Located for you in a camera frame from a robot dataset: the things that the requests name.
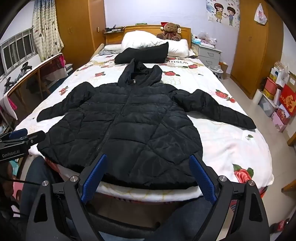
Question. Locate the clear plastic bag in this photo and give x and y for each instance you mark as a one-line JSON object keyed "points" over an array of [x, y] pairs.
{"points": [[207, 38]]}

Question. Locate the patterned curtain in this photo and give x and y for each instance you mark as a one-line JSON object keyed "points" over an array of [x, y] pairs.
{"points": [[45, 30]]}

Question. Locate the wooden wardrobe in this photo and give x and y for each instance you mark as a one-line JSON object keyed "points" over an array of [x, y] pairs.
{"points": [[81, 30], [254, 46]]}

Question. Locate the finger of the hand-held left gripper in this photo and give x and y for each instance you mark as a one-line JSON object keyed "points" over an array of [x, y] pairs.
{"points": [[17, 134], [34, 138]]}

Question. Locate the pile of gift boxes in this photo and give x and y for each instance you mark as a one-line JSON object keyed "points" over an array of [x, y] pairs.
{"points": [[277, 92]]}

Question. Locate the grey nightstand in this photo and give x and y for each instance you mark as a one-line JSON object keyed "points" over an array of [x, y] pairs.
{"points": [[208, 55]]}

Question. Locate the headboard shelf with clutter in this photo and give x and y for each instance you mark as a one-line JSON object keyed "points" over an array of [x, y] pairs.
{"points": [[113, 29]]}

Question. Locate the brown teddy bear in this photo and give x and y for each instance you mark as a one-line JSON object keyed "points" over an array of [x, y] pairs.
{"points": [[170, 30]]}

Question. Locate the green book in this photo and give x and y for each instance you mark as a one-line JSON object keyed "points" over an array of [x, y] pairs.
{"points": [[141, 23]]}

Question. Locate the person's legs in jeans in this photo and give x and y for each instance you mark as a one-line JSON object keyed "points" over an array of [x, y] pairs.
{"points": [[37, 171]]}

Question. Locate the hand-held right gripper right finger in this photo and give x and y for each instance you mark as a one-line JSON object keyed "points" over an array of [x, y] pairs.
{"points": [[203, 180]]}

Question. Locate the black pillow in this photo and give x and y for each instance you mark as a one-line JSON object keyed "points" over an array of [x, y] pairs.
{"points": [[143, 55]]}

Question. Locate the cardboard box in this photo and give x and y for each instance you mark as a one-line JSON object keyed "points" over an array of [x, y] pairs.
{"points": [[223, 69]]}

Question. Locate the window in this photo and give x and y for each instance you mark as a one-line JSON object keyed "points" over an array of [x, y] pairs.
{"points": [[16, 51]]}

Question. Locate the beige bed side rail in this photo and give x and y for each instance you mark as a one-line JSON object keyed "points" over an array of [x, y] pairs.
{"points": [[97, 49]]}

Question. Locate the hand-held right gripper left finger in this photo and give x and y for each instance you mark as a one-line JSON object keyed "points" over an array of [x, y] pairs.
{"points": [[93, 178]]}

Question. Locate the black hooded puffer jacket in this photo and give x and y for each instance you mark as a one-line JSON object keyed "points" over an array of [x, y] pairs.
{"points": [[138, 120]]}

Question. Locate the blue tissue packet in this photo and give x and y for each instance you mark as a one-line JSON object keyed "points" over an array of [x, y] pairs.
{"points": [[197, 41]]}

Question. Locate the white paper roll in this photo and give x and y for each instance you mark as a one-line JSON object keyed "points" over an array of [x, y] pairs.
{"points": [[257, 96]]}

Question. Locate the wooden bed headboard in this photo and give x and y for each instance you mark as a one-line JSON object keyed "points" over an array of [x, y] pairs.
{"points": [[185, 32]]}

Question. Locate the grey cloth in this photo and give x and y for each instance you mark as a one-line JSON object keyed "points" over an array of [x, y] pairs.
{"points": [[111, 49]]}

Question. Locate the white floral bed blanket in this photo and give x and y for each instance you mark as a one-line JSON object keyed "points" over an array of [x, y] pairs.
{"points": [[224, 143]]}

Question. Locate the cartoon couple wall poster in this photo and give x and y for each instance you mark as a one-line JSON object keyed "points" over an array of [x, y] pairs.
{"points": [[223, 12]]}

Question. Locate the hanging white plastic bag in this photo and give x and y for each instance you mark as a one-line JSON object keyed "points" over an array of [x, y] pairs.
{"points": [[260, 14]]}

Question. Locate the red slipper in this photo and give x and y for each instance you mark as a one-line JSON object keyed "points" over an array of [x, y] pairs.
{"points": [[278, 226]]}

